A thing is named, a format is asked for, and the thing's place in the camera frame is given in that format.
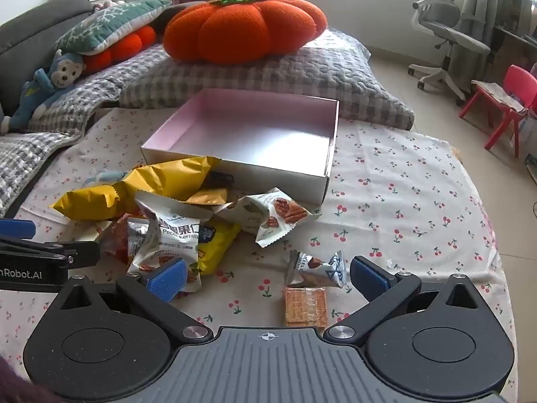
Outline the clear orange cracker packet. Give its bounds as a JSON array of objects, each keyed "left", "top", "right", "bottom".
[{"left": 284, "top": 286, "right": 329, "bottom": 329}]

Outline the small orange cushion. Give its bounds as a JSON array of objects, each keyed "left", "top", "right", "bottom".
[{"left": 82, "top": 25, "right": 157, "bottom": 74}]

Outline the patterned paper sheet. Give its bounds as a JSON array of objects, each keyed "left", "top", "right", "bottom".
[{"left": 472, "top": 80, "right": 530, "bottom": 115}]

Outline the white blue bread roll packet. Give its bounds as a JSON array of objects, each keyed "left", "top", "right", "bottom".
[{"left": 82, "top": 169, "right": 132, "bottom": 188}]

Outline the small white blue snack packet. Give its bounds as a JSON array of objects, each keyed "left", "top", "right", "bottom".
[{"left": 284, "top": 249, "right": 348, "bottom": 289}]

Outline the red snack packet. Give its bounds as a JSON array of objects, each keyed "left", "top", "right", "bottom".
[{"left": 100, "top": 214, "right": 139, "bottom": 266}]

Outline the grey white office chair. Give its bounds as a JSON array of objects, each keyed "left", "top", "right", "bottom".
[{"left": 408, "top": 0, "right": 492, "bottom": 105}]

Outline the orange pumpkin cushion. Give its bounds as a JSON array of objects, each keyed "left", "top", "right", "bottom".
[{"left": 163, "top": 0, "right": 328, "bottom": 66}]

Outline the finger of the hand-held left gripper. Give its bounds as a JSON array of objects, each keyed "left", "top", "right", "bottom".
[
  {"left": 0, "top": 238, "right": 101, "bottom": 270},
  {"left": 0, "top": 219, "right": 37, "bottom": 241}
]

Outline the small yellow dark-label packet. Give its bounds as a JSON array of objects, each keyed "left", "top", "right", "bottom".
[{"left": 196, "top": 218, "right": 243, "bottom": 276}]

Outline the teal snowflake pillow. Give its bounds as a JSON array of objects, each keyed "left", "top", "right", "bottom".
[{"left": 54, "top": 0, "right": 173, "bottom": 56}]

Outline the cherry print bed sheet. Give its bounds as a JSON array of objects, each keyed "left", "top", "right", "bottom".
[{"left": 0, "top": 107, "right": 516, "bottom": 403}]

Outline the grey sofa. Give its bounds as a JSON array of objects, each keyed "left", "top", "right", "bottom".
[{"left": 0, "top": 0, "right": 95, "bottom": 114}]

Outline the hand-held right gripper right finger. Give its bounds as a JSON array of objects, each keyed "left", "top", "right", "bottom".
[{"left": 323, "top": 255, "right": 485, "bottom": 345}]

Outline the white pecan snack packet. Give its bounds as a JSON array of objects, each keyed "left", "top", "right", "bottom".
[
  {"left": 213, "top": 187, "right": 323, "bottom": 248},
  {"left": 127, "top": 191, "right": 213, "bottom": 295}
]

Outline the grey checkered pillow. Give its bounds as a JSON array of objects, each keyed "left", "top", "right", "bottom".
[{"left": 119, "top": 27, "right": 416, "bottom": 131}]

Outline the grey checkered blanket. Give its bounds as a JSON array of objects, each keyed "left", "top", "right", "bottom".
[{"left": 0, "top": 44, "right": 168, "bottom": 217}]

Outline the white cardboard box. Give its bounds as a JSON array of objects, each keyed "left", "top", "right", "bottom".
[{"left": 140, "top": 88, "right": 340, "bottom": 206}]

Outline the red plastic child chair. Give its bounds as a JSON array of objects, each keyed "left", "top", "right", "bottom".
[{"left": 458, "top": 65, "right": 537, "bottom": 158}]

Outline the blue monkey plush toy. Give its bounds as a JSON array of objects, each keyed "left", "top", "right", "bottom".
[{"left": 0, "top": 49, "right": 87, "bottom": 135}]

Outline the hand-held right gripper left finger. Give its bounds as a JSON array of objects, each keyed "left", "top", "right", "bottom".
[{"left": 52, "top": 257, "right": 214, "bottom": 346}]

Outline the yellow snack packet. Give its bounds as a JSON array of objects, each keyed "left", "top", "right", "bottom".
[
  {"left": 49, "top": 185, "right": 125, "bottom": 221},
  {"left": 121, "top": 156, "right": 229, "bottom": 207}
]

